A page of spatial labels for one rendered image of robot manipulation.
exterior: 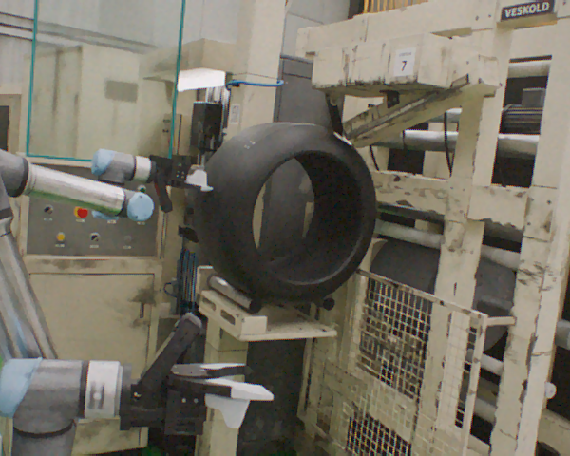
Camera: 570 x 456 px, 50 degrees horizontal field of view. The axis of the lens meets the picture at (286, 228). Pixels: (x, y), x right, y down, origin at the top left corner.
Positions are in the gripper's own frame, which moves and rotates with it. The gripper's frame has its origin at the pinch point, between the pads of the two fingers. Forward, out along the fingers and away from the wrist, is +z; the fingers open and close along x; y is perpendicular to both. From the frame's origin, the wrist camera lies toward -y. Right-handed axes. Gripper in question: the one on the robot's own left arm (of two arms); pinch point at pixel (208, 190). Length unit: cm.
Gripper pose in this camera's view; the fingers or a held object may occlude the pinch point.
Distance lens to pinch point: 192.8
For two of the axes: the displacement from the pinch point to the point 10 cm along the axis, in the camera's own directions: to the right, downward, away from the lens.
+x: -4.9, -1.7, 8.6
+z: 8.5, 1.4, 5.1
